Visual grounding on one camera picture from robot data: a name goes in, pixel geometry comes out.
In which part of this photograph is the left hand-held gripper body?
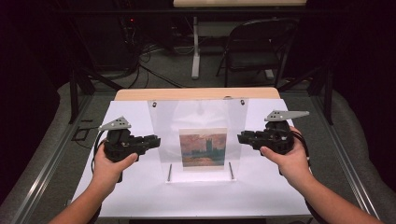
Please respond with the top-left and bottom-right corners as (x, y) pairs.
(98, 116), (149, 163)

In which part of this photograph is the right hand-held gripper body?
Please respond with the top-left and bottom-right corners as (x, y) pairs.
(253, 109), (311, 156)

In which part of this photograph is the painting print card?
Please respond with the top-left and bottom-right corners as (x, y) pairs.
(178, 127), (229, 172)

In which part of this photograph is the clear acrylic picture frame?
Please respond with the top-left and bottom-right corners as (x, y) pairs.
(147, 97), (250, 185)

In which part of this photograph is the person's right hand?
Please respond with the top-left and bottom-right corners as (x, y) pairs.
(259, 125), (313, 189)

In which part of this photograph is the person's left hand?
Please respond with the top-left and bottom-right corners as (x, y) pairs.
(92, 141), (139, 195)

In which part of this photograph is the white board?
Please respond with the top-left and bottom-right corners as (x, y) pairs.
(70, 98), (313, 218)

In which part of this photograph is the light wooden table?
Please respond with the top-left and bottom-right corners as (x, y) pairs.
(114, 87), (281, 102)

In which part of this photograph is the black metal stand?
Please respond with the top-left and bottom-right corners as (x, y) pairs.
(68, 63), (124, 125)
(277, 60), (334, 126)

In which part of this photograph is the black folding chair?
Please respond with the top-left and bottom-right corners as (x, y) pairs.
(216, 18), (301, 89)

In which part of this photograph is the desk with white legs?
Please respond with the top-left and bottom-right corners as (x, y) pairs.
(172, 0), (308, 80)

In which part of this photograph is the black equipment cabinet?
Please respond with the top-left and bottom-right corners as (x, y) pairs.
(73, 13), (139, 71)

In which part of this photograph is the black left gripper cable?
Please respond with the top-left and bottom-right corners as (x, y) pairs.
(90, 130), (109, 175)

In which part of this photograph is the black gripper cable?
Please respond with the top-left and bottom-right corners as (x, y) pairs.
(291, 130), (313, 167)
(90, 130), (109, 175)

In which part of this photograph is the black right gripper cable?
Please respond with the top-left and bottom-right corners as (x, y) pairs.
(291, 130), (313, 167)

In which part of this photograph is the black floor socket frame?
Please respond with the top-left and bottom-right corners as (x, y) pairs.
(71, 119), (101, 143)

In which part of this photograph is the aluminium rail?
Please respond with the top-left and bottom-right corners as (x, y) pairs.
(8, 92), (95, 224)
(309, 92), (383, 224)

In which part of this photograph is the bundle of black cables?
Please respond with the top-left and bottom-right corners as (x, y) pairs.
(120, 17), (188, 90)

